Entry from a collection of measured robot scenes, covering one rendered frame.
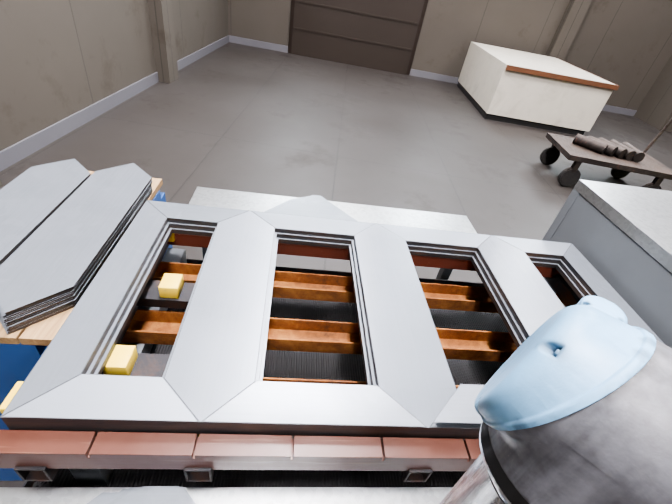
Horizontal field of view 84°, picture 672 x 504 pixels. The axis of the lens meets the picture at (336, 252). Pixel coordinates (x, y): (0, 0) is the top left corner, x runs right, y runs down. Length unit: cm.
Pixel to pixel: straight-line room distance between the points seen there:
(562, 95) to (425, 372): 639
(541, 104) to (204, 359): 656
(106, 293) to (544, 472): 95
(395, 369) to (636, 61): 968
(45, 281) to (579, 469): 110
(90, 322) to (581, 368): 92
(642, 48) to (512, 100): 395
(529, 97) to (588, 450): 666
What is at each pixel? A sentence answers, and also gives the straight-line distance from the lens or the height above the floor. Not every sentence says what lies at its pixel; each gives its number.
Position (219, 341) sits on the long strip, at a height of 86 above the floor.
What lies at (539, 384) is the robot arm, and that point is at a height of 138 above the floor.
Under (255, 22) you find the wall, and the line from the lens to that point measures 874.
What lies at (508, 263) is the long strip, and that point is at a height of 86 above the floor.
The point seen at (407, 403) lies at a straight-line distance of 86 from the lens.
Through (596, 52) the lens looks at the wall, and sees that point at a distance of 980.
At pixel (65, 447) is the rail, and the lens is 88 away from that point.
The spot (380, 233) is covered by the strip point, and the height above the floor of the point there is 86.
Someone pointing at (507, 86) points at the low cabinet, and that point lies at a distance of 669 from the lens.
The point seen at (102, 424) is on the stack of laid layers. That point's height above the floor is 84.
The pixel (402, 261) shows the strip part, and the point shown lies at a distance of 120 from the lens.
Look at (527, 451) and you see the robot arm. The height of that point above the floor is 133.
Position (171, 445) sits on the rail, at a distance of 83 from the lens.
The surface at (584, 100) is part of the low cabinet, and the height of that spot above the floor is 53.
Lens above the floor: 157
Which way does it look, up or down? 37 degrees down
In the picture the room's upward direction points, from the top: 11 degrees clockwise
